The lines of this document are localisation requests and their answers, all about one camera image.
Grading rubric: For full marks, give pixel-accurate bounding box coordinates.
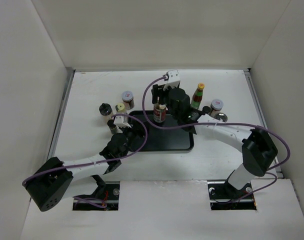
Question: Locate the red-label lid brown jar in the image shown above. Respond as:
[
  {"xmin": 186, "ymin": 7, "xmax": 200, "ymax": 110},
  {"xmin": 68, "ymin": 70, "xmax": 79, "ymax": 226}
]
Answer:
[{"xmin": 121, "ymin": 90, "xmax": 135, "ymax": 110}]

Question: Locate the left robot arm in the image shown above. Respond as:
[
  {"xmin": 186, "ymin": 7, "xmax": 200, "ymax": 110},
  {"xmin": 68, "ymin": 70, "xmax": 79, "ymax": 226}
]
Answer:
[{"xmin": 23, "ymin": 121, "xmax": 148, "ymax": 212}]

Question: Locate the small dark pepper bottle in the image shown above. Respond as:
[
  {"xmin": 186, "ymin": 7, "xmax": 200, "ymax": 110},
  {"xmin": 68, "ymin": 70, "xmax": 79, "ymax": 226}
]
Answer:
[{"xmin": 107, "ymin": 119, "xmax": 119, "ymax": 135}]

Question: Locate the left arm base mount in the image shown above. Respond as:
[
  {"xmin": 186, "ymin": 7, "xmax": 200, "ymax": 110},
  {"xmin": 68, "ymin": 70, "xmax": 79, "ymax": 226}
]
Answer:
[{"xmin": 72, "ymin": 175, "xmax": 121, "ymax": 211}]

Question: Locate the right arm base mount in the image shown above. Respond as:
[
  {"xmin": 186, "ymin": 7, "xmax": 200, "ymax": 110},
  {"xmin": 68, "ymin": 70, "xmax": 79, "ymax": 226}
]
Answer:
[{"xmin": 207, "ymin": 181, "xmax": 257, "ymax": 211}]

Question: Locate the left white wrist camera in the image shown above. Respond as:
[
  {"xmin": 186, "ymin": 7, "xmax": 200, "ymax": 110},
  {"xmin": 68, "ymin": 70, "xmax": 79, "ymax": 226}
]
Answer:
[{"xmin": 113, "ymin": 115, "xmax": 131, "ymax": 128}]

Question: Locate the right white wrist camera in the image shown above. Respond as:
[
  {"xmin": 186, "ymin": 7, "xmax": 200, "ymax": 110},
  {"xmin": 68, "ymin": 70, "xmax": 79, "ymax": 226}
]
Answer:
[{"xmin": 163, "ymin": 69, "xmax": 181, "ymax": 91}]

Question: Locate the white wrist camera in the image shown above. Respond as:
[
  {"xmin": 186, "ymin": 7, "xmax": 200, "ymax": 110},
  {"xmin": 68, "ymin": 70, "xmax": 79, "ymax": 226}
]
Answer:
[
  {"xmin": 163, "ymin": 69, "xmax": 181, "ymax": 91},
  {"xmin": 113, "ymin": 115, "xmax": 131, "ymax": 128}
]

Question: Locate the silver-lid white powder jar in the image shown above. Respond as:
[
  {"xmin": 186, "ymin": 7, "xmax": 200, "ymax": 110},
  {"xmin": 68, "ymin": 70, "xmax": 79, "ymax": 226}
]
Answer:
[{"xmin": 214, "ymin": 112, "xmax": 228, "ymax": 123}]

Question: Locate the black-cap shaker jar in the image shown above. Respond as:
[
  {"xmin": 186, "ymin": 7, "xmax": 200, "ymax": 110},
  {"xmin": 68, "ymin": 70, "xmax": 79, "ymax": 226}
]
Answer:
[{"xmin": 98, "ymin": 103, "xmax": 114, "ymax": 122}]

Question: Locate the yellow-cap white powder jar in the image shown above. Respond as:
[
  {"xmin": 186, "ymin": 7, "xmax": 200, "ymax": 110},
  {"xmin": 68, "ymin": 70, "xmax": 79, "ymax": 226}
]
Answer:
[{"xmin": 115, "ymin": 103, "xmax": 128, "ymax": 122}]

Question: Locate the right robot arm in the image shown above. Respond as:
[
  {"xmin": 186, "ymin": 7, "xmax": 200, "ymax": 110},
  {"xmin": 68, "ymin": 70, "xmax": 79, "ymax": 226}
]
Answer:
[{"xmin": 151, "ymin": 84, "xmax": 278, "ymax": 198}]

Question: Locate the tall black-cap sauce bottle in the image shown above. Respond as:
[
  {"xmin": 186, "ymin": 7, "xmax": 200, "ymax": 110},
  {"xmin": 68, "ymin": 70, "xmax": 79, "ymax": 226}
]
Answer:
[{"xmin": 153, "ymin": 103, "xmax": 167, "ymax": 124}]

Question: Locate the small black-cap spice bottle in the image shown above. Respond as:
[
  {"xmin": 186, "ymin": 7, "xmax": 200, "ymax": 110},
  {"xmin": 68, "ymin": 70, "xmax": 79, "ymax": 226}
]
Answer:
[{"xmin": 202, "ymin": 106, "xmax": 213, "ymax": 116}]

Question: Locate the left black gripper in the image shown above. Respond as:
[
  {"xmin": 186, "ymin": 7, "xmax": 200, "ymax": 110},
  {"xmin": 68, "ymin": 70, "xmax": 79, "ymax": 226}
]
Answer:
[{"xmin": 119, "ymin": 119, "xmax": 150, "ymax": 158}]

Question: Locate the yellow-cap red sauce bottle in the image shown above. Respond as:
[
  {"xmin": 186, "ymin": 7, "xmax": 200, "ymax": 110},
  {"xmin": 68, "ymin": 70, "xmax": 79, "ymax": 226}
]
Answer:
[{"xmin": 190, "ymin": 83, "xmax": 205, "ymax": 110}]

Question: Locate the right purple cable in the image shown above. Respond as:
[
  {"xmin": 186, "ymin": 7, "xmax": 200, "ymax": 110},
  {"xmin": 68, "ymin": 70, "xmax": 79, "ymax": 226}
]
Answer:
[{"xmin": 142, "ymin": 75, "xmax": 291, "ymax": 204}]

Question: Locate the black plastic tray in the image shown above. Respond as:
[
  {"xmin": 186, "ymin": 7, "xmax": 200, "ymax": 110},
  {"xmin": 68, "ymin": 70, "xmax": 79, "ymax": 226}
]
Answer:
[{"xmin": 129, "ymin": 110, "xmax": 195, "ymax": 152}]

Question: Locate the red-label lid spice jar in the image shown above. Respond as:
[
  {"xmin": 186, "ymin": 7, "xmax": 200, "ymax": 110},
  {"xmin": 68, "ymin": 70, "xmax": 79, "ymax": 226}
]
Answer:
[{"xmin": 210, "ymin": 98, "xmax": 224, "ymax": 113}]

